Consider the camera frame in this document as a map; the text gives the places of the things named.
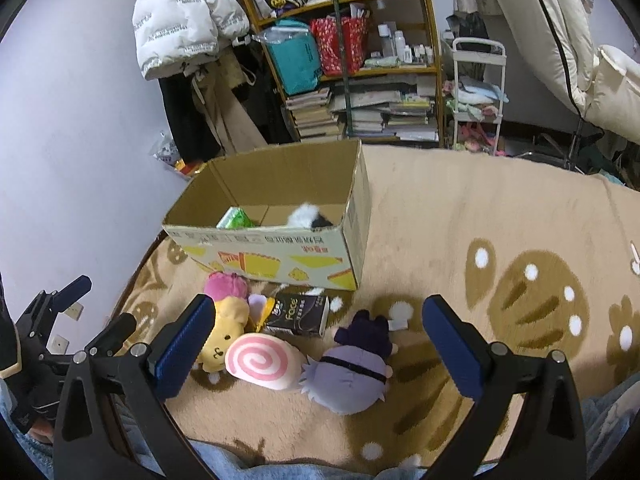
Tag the pink swirl roll plush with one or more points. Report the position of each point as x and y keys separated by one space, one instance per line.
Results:
x=255 y=362

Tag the teal bag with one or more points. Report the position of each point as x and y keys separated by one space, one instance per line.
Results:
x=295 y=65

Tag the black and white plush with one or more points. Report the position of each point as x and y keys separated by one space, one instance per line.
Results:
x=302 y=216

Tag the dark grey bag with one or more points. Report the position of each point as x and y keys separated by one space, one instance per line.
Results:
x=465 y=25

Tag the white wall socket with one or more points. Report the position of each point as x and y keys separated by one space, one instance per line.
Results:
x=61 y=344
x=75 y=311

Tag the black tissue packet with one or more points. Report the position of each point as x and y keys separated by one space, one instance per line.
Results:
x=300 y=315

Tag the white puffer jacket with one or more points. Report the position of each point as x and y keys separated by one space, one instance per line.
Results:
x=170 y=15

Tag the pale green cloth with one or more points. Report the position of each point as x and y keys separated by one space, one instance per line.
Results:
x=465 y=110

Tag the blue and white cloth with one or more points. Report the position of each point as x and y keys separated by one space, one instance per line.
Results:
x=477 y=92

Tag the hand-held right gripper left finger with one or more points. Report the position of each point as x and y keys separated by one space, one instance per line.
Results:
x=185 y=345

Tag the green packet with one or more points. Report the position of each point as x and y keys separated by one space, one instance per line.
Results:
x=235 y=219

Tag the yellow plush with pink hat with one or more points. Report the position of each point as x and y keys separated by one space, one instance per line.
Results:
x=225 y=325

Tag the clear zip bag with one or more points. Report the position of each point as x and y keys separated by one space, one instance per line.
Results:
x=280 y=34

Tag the pink soft items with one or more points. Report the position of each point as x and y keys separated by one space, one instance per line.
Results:
x=477 y=135

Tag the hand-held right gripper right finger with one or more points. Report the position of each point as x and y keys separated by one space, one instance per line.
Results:
x=452 y=350

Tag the cream padded chair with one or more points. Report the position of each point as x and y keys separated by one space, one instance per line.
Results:
x=565 y=20

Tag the beige hanging garment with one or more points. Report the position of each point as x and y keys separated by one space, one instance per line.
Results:
x=235 y=120

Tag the white trolley cart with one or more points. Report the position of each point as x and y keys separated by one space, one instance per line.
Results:
x=479 y=40

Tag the pile of books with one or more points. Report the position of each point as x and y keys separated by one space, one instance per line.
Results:
x=370 y=110

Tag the pale green pouch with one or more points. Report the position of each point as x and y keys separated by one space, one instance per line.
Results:
x=382 y=62

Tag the group of cosmetic bottles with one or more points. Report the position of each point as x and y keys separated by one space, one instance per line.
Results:
x=400 y=45

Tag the bag of colourful packets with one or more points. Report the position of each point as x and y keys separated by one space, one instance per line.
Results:
x=172 y=155

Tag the person's left hand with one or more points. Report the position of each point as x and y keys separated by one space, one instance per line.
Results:
x=42 y=432

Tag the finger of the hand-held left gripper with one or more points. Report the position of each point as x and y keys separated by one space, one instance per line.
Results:
x=120 y=327
x=75 y=290

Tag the small lilac yellow plush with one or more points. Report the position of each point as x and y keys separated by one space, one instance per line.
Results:
x=260 y=310

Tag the printed cardboard box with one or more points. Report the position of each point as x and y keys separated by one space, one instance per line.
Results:
x=270 y=260

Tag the white-haired plush doll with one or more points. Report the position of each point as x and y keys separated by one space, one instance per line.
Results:
x=350 y=370

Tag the red patterned bag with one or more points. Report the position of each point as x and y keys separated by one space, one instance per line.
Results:
x=335 y=50

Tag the thin green pole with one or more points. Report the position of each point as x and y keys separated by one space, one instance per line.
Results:
x=345 y=85

